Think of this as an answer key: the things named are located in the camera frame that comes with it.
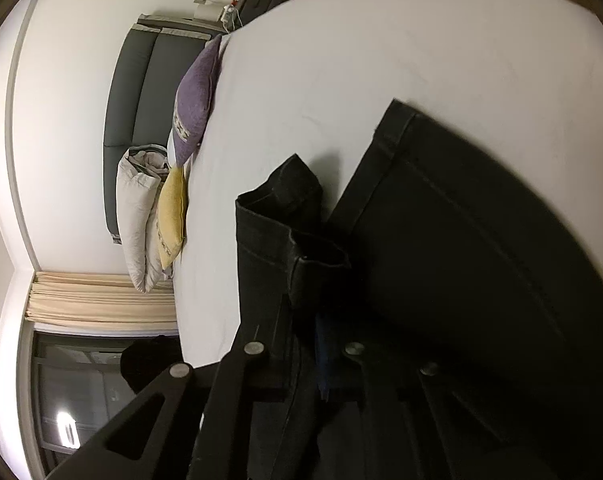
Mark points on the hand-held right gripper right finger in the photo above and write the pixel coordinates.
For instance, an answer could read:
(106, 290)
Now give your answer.
(324, 355)

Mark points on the purple pillow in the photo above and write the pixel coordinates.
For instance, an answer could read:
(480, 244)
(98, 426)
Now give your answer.
(196, 100)

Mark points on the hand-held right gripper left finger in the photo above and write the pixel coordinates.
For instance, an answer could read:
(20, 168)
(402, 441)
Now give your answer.
(241, 375)

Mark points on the grey padded headboard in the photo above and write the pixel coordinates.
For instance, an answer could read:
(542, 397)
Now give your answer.
(131, 95)

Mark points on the yellow pillow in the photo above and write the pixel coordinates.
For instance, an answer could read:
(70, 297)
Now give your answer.
(174, 210)

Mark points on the beige curtain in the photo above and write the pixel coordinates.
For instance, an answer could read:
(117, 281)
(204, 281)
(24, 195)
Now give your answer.
(101, 300)

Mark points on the white pillows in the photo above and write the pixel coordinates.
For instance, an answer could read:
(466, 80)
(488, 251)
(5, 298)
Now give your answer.
(134, 210)

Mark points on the dark window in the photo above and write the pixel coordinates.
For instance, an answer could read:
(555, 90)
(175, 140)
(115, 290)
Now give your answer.
(81, 385)

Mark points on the black denim pants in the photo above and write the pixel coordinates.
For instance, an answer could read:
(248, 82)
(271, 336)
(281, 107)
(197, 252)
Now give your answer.
(456, 260)

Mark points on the white bed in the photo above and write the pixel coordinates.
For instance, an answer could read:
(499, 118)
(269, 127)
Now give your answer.
(356, 60)

